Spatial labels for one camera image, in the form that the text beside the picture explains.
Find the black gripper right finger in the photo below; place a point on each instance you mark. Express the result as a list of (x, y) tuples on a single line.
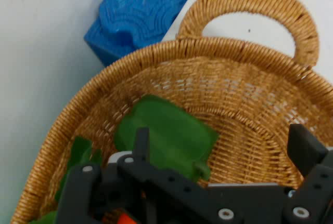
[(304, 148)]

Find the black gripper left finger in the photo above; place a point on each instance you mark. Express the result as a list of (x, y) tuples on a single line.
[(141, 146)]

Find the green bell pepper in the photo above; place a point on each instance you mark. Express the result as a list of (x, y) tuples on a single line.
[(171, 135)]

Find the green leafy vegetable toy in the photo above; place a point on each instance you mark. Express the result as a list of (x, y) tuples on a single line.
[(79, 151)]

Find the orange-red vegetable toy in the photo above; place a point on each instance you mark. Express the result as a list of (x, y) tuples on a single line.
[(125, 218)]

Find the dark blue foam block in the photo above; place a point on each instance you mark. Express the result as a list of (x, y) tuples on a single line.
[(140, 16)]

